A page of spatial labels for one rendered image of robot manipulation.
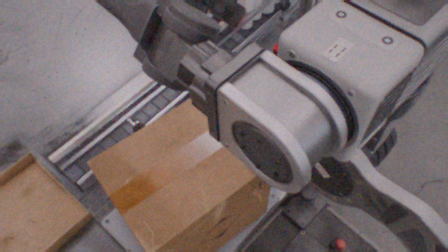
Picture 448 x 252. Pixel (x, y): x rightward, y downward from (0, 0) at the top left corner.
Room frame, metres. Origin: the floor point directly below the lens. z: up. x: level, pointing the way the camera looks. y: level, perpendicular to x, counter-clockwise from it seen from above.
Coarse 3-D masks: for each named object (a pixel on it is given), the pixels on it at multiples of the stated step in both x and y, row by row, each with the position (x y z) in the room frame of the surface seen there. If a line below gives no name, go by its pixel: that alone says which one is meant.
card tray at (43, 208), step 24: (24, 168) 0.56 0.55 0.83; (0, 192) 0.49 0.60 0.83; (24, 192) 0.48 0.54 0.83; (48, 192) 0.48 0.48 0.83; (0, 216) 0.42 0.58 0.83; (24, 216) 0.42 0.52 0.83; (48, 216) 0.41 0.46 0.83; (72, 216) 0.41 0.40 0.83; (0, 240) 0.36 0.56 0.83; (24, 240) 0.36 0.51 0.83; (48, 240) 0.35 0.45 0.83
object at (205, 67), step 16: (192, 48) 0.36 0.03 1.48; (208, 48) 0.36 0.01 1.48; (256, 48) 0.33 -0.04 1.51; (192, 64) 0.34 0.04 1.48; (208, 64) 0.33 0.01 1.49; (224, 64) 0.31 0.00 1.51; (240, 64) 0.31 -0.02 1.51; (176, 80) 0.34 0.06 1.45; (192, 80) 0.33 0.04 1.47; (208, 80) 0.29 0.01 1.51; (224, 80) 0.29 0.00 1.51; (192, 96) 0.31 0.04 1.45; (208, 96) 0.28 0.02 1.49; (208, 112) 0.29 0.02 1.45; (208, 128) 0.29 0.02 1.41
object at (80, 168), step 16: (272, 16) 1.07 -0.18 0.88; (224, 32) 1.00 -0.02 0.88; (240, 32) 1.00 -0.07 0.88; (224, 48) 0.93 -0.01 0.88; (144, 96) 0.75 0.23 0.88; (160, 96) 0.75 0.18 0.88; (176, 96) 0.75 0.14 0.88; (144, 112) 0.70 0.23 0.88; (128, 128) 0.64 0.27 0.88; (80, 144) 0.60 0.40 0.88; (112, 144) 0.59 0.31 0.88; (64, 160) 0.55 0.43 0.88; (80, 160) 0.55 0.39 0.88; (80, 176) 0.50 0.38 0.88
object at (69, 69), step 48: (0, 0) 1.25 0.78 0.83; (48, 0) 1.25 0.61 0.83; (0, 48) 1.02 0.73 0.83; (48, 48) 1.01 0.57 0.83; (96, 48) 1.00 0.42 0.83; (0, 96) 0.81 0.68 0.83; (48, 96) 0.81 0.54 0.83; (96, 96) 0.80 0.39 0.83; (0, 144) 0.64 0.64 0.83; (48, 144) 0.63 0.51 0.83; (96, 192) 0.47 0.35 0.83; (96, 240) 0.34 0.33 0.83
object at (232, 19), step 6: (228, 0) 0.95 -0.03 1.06; (228, 6) 0.93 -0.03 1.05; (234, 6) 0.96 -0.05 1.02; (240, 6) 0.96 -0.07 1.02; (210, 12) 0.98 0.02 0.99; (222, 12) 0.92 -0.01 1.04; (228, 12) 0.93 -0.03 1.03; (234, 12) 0.95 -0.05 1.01; (240, 12) 0.94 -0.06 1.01; (222, 18) 0.94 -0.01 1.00; (228, 18) 0.94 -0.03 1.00; (234, 18) 0.93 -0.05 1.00; (228, 24) 0.93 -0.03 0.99; (234, 24) 0.92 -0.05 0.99
